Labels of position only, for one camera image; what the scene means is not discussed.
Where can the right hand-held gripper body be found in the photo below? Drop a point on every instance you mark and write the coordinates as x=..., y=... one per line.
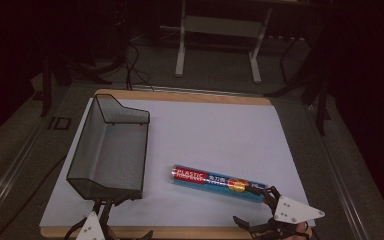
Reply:
x=295, y=210

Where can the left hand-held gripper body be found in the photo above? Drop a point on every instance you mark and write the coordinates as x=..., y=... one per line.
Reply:
x=91, y=230

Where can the blue red plastic wrap roll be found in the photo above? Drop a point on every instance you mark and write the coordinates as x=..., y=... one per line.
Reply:
x=206, y=180

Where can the person's left hand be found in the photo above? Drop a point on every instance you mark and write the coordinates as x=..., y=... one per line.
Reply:
x=112, y=236

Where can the person's right hand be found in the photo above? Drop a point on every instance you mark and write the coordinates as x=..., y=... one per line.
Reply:
x=301, y=232

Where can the white table mat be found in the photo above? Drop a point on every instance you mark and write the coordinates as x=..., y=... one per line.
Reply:
x=213, y=136

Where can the black metal stand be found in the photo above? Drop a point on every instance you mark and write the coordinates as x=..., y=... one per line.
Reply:
x=320, y=100
x=46, y=86

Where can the grey aluminium rail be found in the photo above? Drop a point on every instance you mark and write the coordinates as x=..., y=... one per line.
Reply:
x=340, y=176
x=10, y=181

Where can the black rectangular floor bracket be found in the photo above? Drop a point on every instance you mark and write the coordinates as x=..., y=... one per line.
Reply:
x=54, y=123

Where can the white metal desk frame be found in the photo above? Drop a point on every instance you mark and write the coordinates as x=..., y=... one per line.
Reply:
x=223, y=26

